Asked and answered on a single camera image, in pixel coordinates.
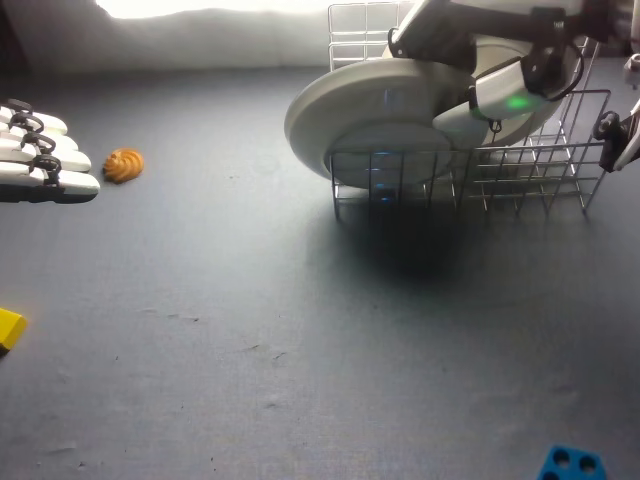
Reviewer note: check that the orange swirl cookie toy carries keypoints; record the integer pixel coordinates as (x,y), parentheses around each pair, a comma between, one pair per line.
(123,166)

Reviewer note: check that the grey table cloth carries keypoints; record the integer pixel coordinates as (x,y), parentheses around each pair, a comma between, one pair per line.
(250,350)

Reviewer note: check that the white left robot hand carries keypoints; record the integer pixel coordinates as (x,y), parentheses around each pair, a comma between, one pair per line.
(30,170)

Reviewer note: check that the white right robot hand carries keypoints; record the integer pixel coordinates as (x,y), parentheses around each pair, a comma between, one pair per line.
(450,30)

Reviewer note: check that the blue pentagon block with holes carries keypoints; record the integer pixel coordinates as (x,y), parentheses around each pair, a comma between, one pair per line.
(570,465)

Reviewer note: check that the yellow rectangular block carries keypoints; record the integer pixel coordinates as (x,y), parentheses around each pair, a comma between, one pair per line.
(10,330)

